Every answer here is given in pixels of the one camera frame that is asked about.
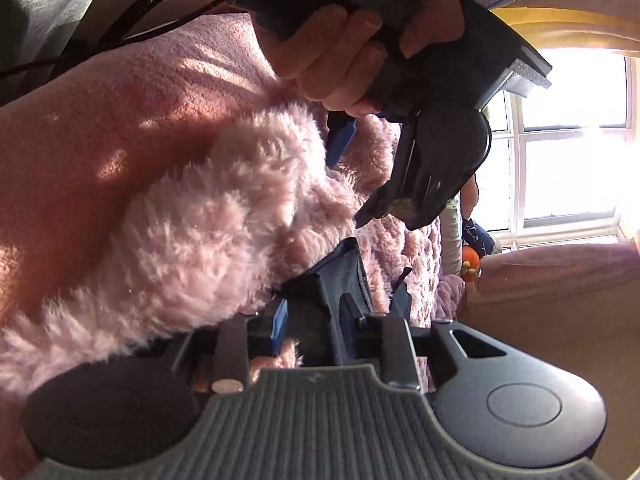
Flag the white post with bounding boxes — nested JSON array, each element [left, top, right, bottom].
[[441, 199, 465, 277]]

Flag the pink fluffy blanket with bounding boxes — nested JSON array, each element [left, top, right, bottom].
[[0, 102, 468, 466]]

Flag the black cable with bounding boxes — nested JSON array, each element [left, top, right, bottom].
[[0, 0, 228, 81]]

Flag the pink smooth fleece blanket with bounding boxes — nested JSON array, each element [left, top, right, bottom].
[[0, 12, 321, 326]]

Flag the white framed window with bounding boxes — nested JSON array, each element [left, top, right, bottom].
[[480, 47, 640, 252]]

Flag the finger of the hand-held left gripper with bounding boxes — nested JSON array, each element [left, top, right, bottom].
[[353, 182, 402, 229], [325, 109, 360, 170]]

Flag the orange toy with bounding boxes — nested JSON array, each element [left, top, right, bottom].
[[460, 246, 484, 282]]

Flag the person's left hand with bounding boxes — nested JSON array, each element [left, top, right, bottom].
[[257, 0, 466, 117]]

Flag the grey cloth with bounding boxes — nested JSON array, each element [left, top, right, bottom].
[[0, 0, 123, 103]]

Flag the dark blue printed cloth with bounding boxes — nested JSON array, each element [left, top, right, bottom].
[[460, 216, 502, 261]]

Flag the dark navy pants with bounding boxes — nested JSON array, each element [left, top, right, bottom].
[[281, 236, 417, 367]]

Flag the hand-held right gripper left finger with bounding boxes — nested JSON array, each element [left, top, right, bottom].
[[172, 299, 301, 394]]

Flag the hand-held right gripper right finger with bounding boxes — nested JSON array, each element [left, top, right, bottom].
[[340, 292, 508, 392]]

